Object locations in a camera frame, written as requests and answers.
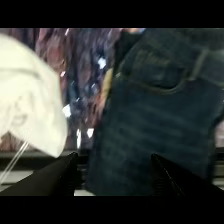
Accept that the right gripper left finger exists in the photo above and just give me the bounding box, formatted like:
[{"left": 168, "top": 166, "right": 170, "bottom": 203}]
[{"left": 0, "top": 151, "right": 80, "bottom": 197}]

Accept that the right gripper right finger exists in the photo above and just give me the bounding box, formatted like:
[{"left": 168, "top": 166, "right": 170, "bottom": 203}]
[{"left": 150, "top": 153, "right": 224, "bottom": 197}]

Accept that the white T-shirt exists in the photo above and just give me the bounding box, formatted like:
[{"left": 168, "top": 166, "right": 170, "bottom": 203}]
[{"left": 0, "top": 33, "right": 69, "bottom": 159}]

